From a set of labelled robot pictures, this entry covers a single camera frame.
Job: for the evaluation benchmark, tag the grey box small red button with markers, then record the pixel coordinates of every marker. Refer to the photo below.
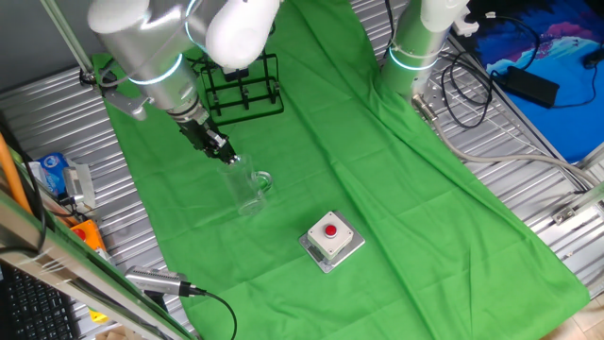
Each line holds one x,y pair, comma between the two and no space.
330,236

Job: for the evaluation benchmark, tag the orange box red button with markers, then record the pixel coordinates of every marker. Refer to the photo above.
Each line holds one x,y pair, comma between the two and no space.
89,236

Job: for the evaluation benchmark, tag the silver exterior camera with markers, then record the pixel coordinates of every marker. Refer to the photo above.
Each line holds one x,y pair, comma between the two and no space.
156,281

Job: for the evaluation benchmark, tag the black power adapter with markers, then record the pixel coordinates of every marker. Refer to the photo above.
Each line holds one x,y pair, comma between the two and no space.
528,86

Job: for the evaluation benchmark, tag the aluminium profile with bracket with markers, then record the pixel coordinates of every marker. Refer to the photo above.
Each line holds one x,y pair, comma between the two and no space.
580,203

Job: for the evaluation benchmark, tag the white ribbed device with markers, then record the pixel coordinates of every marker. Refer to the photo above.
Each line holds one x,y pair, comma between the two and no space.
78,181

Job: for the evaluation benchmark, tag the blue tissue pack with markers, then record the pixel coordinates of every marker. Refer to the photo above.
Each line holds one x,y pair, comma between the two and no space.
53,172

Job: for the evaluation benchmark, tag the red button box rear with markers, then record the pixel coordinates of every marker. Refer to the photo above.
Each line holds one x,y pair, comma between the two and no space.
354,246

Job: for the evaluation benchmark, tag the aluminium frame beam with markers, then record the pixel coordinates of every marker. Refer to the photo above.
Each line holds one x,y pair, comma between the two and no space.
71,278

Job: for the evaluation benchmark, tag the thin aluminium frame strut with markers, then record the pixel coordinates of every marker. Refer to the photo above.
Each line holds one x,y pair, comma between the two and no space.
66,35

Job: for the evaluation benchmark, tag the black computer mouse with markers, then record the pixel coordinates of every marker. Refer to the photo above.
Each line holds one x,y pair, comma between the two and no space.
594,59

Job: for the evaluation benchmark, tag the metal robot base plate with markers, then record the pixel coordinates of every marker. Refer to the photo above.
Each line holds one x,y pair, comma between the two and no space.
436,92

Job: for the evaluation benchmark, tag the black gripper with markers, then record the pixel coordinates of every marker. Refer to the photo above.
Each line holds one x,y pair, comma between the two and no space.
198,130

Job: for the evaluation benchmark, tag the black keyboard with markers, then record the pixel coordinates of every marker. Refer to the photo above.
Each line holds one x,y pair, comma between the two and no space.
33,307

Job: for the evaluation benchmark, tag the wooden block puzzle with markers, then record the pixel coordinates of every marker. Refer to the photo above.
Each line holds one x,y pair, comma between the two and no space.
111,335

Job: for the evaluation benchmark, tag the blue patterned desk mat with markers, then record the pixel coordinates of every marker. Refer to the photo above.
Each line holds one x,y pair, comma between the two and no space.
566,71

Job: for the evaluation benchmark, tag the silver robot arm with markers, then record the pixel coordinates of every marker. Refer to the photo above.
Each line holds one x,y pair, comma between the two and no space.
151,47

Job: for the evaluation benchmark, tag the green cloth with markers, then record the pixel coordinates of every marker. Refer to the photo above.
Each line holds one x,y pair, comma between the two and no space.
377,189

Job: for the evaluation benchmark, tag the blue white packet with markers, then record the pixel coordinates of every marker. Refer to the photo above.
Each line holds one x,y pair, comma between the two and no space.
35,175

